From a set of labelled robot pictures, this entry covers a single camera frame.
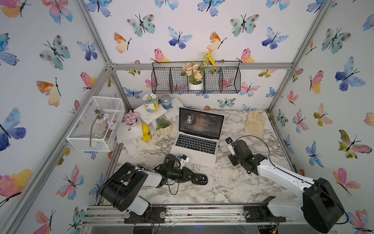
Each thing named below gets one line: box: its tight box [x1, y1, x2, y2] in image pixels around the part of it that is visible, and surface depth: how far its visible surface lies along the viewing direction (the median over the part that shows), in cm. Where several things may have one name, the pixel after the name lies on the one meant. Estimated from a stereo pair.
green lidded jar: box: [142, 93, 160, 113], surface depth 86 cm
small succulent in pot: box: [155, 117, 173, 137], surface depth 101 cm
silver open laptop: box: [170, 107, 225, 169], surface depth 101 cm
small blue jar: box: [160, 94, 172, 110], surface depth 98 cm
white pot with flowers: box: [180, 51, 217, 91], surface depth 85 cm
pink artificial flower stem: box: [89, 107, 111, 148], surface depth 76 cm
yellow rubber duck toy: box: [141, 123, 152, 142], surface depth 99 cm
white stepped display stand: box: [116, 97, 180, 156], surface depth 92 cm
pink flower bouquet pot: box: [123, 109, 139, 128], surface depth 84 cm
